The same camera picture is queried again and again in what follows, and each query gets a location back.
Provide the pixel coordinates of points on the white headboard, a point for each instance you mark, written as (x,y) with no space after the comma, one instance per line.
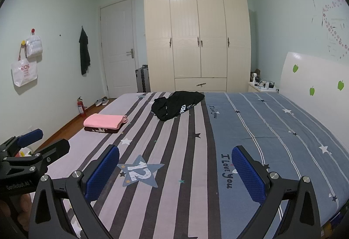
(313,72)

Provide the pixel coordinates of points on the black t-shirt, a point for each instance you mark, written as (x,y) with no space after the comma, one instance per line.
(174,105)

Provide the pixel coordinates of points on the white plastic bag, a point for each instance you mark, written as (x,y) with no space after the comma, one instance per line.
(34,46)

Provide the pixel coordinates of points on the white door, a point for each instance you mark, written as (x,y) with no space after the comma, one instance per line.
(117,51)

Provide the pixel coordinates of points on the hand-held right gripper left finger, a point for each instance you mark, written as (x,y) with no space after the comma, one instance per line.
(102,173)

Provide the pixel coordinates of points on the black hanging garment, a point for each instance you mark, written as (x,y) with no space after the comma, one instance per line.
(84,53)

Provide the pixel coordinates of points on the dark red folded garment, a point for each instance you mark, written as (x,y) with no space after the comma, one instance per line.
(109,131)

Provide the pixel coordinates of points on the cream wardrobe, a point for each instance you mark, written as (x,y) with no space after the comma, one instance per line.
(185,37)

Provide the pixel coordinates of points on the bed with striped sheet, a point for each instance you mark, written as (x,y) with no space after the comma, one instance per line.
(190,146)

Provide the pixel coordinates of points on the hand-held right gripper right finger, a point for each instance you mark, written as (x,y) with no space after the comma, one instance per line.
(248,173)

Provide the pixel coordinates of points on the grey shoe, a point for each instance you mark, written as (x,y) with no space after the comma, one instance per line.
(105,101)
(99,103)

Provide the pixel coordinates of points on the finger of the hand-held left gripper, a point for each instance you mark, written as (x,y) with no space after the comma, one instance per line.
(51,150)
(30,136)

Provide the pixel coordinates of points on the wall sticker decoration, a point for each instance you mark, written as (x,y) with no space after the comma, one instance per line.
(334,23)

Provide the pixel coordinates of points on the person's left hand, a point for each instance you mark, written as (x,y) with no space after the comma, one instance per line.
(25,203)

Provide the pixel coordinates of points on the grey suitcase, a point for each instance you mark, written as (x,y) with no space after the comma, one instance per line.
(143,79)

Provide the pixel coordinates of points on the red fire extinguisher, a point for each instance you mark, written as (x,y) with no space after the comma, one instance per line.
(81,108)

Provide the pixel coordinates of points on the white nightstand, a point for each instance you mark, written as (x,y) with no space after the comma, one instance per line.
(255,88)

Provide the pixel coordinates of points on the pink folded garment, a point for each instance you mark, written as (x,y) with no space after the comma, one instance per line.
(103,120)

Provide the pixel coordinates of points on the white tote bag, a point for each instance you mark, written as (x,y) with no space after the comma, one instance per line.
(24,72)

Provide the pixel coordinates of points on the small white fan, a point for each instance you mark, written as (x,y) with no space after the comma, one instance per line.
(254,78)

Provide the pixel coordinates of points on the small black gadget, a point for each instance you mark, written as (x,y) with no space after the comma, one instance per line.
(270,85)

